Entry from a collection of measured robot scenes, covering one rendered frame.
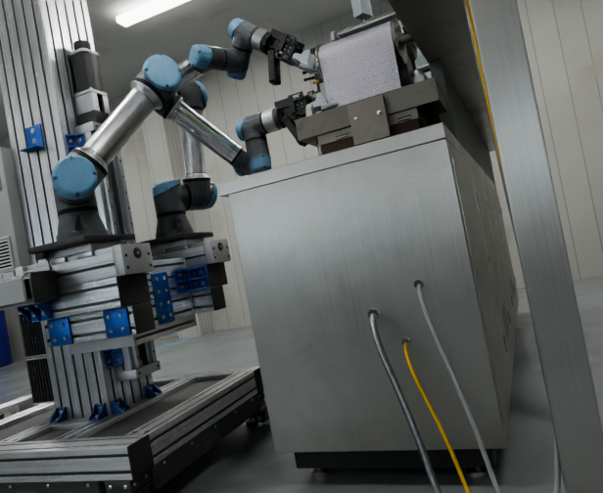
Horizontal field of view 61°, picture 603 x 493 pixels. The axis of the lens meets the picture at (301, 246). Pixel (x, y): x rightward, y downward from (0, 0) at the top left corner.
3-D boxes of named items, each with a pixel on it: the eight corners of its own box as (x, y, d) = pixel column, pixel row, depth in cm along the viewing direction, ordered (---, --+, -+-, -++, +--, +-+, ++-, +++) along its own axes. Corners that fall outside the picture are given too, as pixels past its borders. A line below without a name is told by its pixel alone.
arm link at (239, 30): (237, 40, 186) (243, 17, 181) (260, 52, 182) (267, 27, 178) (223, 40, 179) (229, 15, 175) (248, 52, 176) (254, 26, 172)
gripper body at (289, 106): (303, 90, 162) (270, 101, 167) (308, 116, 162) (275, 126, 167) (312, 95, 169) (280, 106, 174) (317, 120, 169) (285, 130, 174)
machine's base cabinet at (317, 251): (429, 324, 378) (406, 210, 380) (522, 313, 352) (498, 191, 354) (278, 487, 147) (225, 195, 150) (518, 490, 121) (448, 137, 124)
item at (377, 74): (333, 130, 163) (323, 73, 164) (405, 110, 154) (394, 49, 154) (333, 130, 163) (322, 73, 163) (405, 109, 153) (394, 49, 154)
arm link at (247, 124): (247, 145, 180) (243, 121, 180) (274, 137, 176) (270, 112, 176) (235, 142, 173) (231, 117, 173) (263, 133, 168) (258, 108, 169)
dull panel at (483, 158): (490, 186, 355) (484, 153, 356) (495, 185, 354) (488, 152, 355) (443, 141, 151) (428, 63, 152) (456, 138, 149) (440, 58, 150)
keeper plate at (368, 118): (356, 146, 139) (348, 107, 140) (392, 136, 135) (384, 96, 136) (353, 145, 137) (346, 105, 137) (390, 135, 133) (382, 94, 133)
